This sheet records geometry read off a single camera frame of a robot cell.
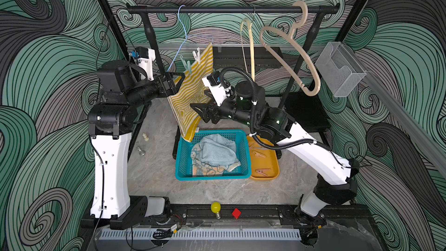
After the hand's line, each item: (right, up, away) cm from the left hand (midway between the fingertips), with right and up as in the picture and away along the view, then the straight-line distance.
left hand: (175, 74), depth 54 cm
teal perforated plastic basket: (-4, -39, +31) cm, 50 cm away
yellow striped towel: (0, -8, +18) cm, 19 cm away
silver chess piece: (-28, -35, +38) cm, 59 cm away
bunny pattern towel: (+5, -41, +29) cm, 50 cm away
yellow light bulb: (+12, -54, +19) cm, 58 cm away
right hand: (+7, -8, 0) cm, 10 cm away
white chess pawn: (-28, -28, +43) cm, 58 cm away
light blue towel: (+13, -32, +29) cm, 45 cm away
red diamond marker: (+21, -56, +19) cm, 63 cm away
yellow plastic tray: (+38, -40, +34) cm, 64 cm away
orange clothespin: (+35, -35, +36) cm, 62 cm away
